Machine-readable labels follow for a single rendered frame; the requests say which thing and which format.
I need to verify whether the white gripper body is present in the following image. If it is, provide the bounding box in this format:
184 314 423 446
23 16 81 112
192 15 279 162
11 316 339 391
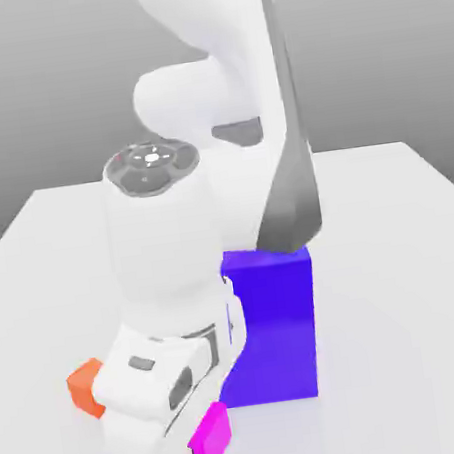
96 381 227 454

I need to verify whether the small orange cube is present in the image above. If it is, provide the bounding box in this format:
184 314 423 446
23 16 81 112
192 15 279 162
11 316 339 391
63 355 112 424

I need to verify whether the small magenta cube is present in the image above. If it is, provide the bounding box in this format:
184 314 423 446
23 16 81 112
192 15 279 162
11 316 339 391
181 398 236 454

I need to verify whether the large blue box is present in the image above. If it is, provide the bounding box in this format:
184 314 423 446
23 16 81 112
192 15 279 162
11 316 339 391
198 239 330 412

